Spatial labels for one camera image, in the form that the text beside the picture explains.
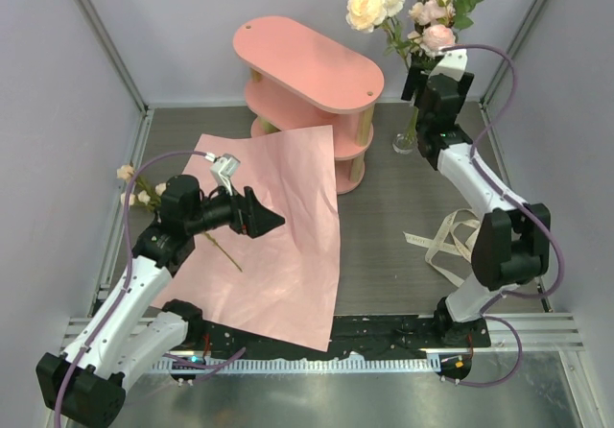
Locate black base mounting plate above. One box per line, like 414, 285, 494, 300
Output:
185, 314, 491, 361

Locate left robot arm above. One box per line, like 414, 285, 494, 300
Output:
35, 175, 285, 427

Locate pink wrapping paper sheet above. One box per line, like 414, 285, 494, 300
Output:
153, 126, 341, 351

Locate white slotted cable duct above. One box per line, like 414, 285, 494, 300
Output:
157, 356, 442, 375

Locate small pale spray roses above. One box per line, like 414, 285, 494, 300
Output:
115, 161, 245, 273

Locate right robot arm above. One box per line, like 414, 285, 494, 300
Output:
415, 73, 551, 346

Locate clear glass vase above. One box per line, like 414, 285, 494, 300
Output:
392, 106, 419, 155

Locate light pink rose stem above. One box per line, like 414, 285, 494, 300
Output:
407, 0, 457, 60

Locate pink three-tier shelf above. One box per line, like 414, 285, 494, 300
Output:
232, 16, 385, 194

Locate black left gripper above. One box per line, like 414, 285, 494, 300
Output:
186, 178, 284, 238

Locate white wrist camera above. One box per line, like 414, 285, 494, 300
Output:
429, 49, 468, 82
204, 153, 241, 196

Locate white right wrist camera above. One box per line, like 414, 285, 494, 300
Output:
429, 49, 468, 82

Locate cream ribbon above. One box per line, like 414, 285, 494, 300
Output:
404, 208, 481, 287

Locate cream white rose stem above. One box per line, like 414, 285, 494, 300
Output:
345, 0, 411, 74

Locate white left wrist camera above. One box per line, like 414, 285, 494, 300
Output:
204, 153, 241, 196

